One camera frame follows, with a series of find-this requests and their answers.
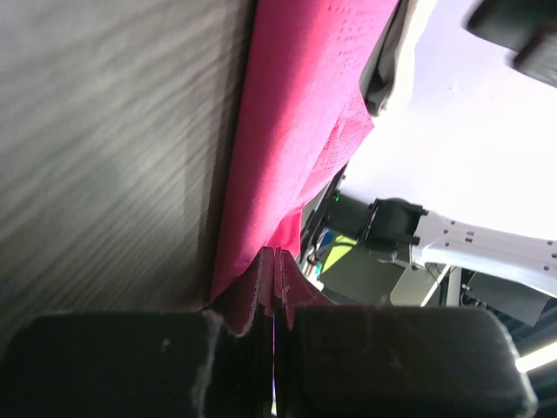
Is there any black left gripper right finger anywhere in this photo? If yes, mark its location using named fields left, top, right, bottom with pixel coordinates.
left=273, top=250, right=538, bottom=417

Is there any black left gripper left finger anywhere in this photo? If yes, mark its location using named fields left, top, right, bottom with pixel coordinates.
left=1, top=248, right=274, bottom=417

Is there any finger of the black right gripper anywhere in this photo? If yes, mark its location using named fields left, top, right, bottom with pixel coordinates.
left=467, top=0, right=556, bottom=87

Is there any pink paper napkin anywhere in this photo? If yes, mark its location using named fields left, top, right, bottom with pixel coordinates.
left=211, top=1, right=396, bottom=297

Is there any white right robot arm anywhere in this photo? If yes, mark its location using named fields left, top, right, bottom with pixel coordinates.
left=366, top=1, right=556, bottom=296

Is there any white cloth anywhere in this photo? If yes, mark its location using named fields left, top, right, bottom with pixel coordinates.
left=359, top=0, right=437, bottom=118

